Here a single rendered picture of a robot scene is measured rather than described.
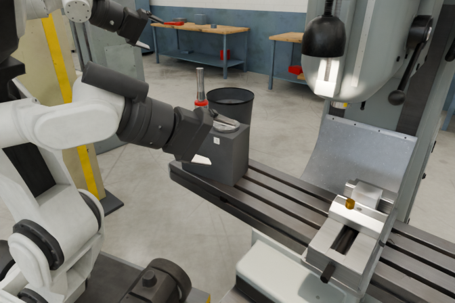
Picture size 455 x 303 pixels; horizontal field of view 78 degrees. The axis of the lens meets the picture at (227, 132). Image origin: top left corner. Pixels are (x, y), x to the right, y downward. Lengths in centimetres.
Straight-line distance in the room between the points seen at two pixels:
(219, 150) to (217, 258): 116
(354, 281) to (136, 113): 57
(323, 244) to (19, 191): 68
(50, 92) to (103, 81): 163
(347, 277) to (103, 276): 89
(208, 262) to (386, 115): 136
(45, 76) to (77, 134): 161
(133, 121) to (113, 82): 7
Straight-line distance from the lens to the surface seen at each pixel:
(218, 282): 188
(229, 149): 90
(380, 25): 62
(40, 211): 76
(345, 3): 59
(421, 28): 71
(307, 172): 116
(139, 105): 48
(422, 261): 93
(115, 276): 127
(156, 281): 115
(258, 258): 92
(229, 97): 302
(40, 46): 204
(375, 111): 114
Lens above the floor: 153
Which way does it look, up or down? 27 degrees down
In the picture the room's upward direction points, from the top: straight up
